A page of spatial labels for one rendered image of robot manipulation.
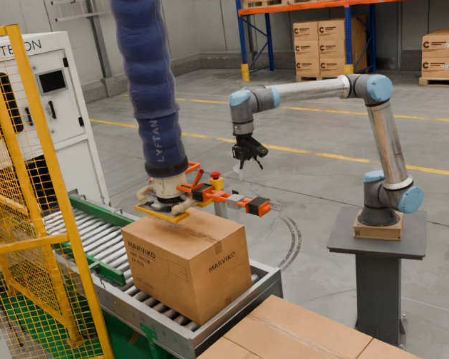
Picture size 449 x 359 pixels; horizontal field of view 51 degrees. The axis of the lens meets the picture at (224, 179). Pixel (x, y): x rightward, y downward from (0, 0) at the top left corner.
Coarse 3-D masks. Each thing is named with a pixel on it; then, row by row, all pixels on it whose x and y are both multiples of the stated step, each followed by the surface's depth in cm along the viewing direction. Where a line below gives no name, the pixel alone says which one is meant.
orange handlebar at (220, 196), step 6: (192, 162) 271; (192, 168) 264; (186, 174) 261; (150, 180) 255; (180, 186) 241; (216, 192) 225; (222, 192) 225; (210, 198) 225; (216, 198) 222; (222, 198) 220; (240, 204) 212; (264, 210) 204
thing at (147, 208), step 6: (138, 204) 256; (150, 204) 250; (138, 210) 253; (144, 210) 249; (150, 210) 247; (156, 210) 245; (162, 210) 244; (168, 210) 240; (156, 216) 243; (162, 216) 239; (168, 216) 238; (174, 216) 236; (180, 216) 236; (186, 216) 238; (174, 222) 234
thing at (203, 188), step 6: (198, 186) 234; (204, 186) 235; (210, 186) 233; (192, 192) 230; (198, 192) 227; (204, 192) 227; (210, 192) 230; (192, 198) 232; (198, 198) 229; (204, 198) 227
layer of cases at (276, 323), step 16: (272, 304) 249; (288, 304) 247; (256, 320) 239; (272, 320) 237; (288, 320) 236; (304, 320) 234; (320, 320) 233; (224, 336) 231; (240, 336) 230; (256, 336) 228; (272, 336) 227; (288, 336) 225; (304, 336) 224; (320, 336) 222; (336, 336) 221; (352, 336) 219; (368, 336) 218; (208, 352) 223; (224, 352) 221; (240, 352) 220; (256, 352) 218; (272, 352) 217; (288, 352) 216; (304, 352) 214; (320, 352) 213; (336, 352) 212; (352, 352) 210; (368, 352) 209; (384, 352) 208; (400, 352) 207
